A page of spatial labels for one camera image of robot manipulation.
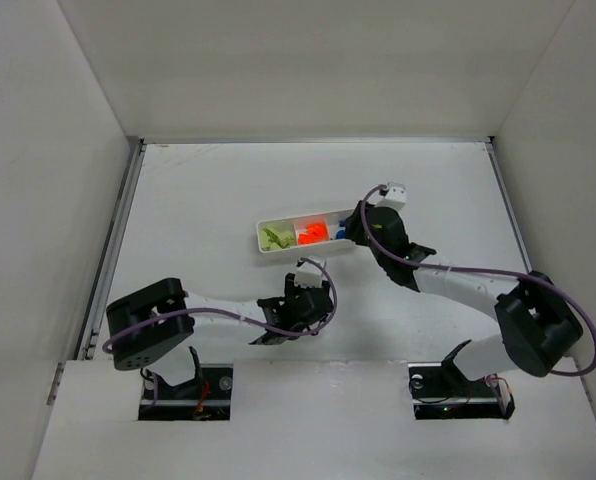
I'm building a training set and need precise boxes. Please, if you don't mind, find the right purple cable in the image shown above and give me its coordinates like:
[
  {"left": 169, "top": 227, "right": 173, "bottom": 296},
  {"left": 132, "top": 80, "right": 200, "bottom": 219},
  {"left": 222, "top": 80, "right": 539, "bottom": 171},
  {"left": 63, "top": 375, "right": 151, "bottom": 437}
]
[{"left": 358, "top": 185, "right": 596, "bottom": 377}]

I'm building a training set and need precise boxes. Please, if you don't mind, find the orange dish lego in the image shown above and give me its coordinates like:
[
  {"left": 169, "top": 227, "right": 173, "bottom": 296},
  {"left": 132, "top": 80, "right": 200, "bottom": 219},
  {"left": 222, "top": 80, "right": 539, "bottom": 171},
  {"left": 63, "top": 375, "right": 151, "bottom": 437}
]
[
  {"left": 297, "top": 233, "right": 316, "bottom": 245},
  {"left": 306, "top": 223, "right": 329, "bottom": 241}
]

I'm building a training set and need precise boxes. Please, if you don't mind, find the light green lego brick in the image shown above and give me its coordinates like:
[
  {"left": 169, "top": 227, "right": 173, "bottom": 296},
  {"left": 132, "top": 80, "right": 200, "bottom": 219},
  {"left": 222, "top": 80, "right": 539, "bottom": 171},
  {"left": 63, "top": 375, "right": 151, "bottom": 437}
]
[{"left": 259, "top": 227, "right": 296, "bottom": 251}]

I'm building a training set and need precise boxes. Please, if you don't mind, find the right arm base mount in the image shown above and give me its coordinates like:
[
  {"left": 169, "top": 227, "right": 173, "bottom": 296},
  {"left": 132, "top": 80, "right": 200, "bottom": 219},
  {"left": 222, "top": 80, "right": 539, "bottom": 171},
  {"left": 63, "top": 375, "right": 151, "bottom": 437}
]
[{"left": 408, "top": 341, "right": 516, "bottom": 421}]

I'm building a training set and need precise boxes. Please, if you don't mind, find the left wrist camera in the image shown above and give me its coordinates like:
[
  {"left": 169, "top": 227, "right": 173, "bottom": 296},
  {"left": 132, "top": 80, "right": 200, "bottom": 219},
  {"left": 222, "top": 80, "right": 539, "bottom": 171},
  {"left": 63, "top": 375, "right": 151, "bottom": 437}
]
[{"left": 294, "top": 257, "right": 326, "bottom": 288}]

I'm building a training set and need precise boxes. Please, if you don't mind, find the purple cable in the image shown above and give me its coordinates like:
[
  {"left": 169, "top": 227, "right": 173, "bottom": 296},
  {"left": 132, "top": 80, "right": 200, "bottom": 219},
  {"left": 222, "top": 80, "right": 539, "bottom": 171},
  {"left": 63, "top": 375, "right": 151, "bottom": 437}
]
[
  {"left": 358, "top": 185, "right": 596, "bottom": 377},
  {"left": 101, "top": 257, "right": 338, "bottom": 356}
]

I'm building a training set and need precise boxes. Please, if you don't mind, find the white sorting tray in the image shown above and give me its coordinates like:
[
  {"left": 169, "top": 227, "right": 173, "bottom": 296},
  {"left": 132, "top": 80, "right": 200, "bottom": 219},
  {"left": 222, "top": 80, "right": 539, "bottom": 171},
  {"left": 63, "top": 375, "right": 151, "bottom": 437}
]
[{"left": 256, "top": 202, "right": 355, "bottom": 262}]

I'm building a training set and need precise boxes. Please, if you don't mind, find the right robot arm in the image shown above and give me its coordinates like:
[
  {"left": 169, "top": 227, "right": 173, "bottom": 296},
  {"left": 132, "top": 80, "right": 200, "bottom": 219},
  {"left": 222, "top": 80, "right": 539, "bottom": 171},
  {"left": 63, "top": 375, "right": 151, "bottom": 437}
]
[{"left": 344, "top": 203, "right": 583, "bottom": 386}]

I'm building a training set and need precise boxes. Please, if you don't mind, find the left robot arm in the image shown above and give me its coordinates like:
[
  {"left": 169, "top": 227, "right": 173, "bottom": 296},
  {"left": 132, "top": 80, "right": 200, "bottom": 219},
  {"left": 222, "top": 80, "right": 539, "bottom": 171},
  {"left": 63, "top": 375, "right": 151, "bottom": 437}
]
[{"left": 102, "top": 273, "right": 338, "bottom": 386}]

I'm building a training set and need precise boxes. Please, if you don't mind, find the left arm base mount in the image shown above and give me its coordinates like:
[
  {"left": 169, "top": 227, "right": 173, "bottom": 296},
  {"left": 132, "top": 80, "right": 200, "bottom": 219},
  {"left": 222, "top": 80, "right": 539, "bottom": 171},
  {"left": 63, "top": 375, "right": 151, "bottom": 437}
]
[{"left": 138, "top": 347, "right": 234, "bottom": 422}]

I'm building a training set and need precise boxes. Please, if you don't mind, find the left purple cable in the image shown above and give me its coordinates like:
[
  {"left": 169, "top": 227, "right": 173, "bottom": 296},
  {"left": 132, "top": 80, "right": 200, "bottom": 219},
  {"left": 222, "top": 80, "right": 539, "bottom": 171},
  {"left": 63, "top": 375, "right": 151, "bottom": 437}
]
[{"left": 101, "top": 257, "right": 338, "bottom": 356}]

